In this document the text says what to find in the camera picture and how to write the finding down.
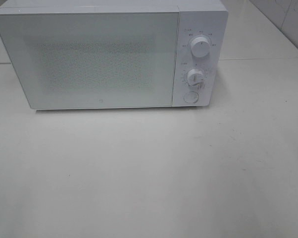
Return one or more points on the white microwave oven body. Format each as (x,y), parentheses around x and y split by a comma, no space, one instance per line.
(195,18)

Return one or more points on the white upper power knob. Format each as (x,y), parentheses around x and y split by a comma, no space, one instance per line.
(200,46)

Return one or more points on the white microwave door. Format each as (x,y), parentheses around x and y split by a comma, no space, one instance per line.
(88,61)

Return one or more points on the round door release button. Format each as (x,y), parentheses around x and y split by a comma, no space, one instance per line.
(191,97)

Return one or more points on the white timer knob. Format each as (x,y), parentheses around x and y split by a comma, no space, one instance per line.
(195,77)

